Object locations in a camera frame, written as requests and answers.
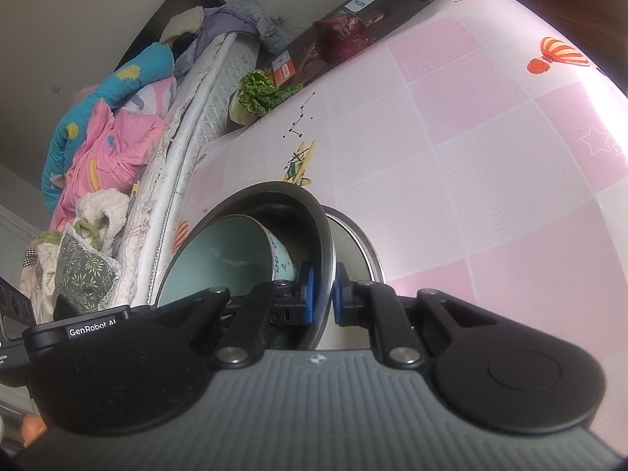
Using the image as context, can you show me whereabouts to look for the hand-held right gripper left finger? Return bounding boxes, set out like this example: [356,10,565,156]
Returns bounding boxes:
[137,261,316,370]

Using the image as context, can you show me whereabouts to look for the small steel bowl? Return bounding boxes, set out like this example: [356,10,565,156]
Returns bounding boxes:
[156,181,337,351]

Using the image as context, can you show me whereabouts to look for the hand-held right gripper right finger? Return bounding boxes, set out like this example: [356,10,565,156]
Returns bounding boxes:
[332,264,501,369]

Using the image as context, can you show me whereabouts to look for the person's left hand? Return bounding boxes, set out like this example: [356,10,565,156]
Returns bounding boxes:
[20,412,49,449]

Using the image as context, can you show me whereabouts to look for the dark printed flat box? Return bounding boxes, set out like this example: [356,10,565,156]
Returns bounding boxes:
[270,0,427,89]

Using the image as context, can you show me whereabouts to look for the white quilted mattress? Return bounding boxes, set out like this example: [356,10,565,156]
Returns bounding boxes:
[115,32,263,305]

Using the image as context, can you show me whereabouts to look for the green leafy cabbage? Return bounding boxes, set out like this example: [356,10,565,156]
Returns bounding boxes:
[230,69,304,124]

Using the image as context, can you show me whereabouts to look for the wide-rimmed steel bowl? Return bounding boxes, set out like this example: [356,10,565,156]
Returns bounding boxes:
[314,205,384,351]

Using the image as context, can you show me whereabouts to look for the green floral pillow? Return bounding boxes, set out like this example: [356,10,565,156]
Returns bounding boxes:
[54,230,121,312]

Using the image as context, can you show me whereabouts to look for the teal ceramic bowl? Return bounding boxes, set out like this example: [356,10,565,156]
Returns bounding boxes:
[159,215,301,349]

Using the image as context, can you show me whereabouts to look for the pink printed tablecloth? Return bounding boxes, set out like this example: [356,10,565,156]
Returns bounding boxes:
[174,0,628,354]

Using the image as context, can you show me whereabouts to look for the cream cloth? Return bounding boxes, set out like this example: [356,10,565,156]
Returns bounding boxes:
[159,7,204,45]

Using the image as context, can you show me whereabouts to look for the white fleece garment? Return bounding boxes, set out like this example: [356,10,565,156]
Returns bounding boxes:
[37,189,131,315]

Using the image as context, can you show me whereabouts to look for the black headboard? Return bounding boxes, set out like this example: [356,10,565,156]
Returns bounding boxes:
[115,0,226,74]

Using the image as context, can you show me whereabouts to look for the grey clothes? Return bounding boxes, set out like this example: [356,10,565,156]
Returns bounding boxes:
[174,0,290,79]

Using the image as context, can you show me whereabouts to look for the pink and blue quilt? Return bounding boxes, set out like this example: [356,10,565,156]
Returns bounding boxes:
[40,42,177,231]

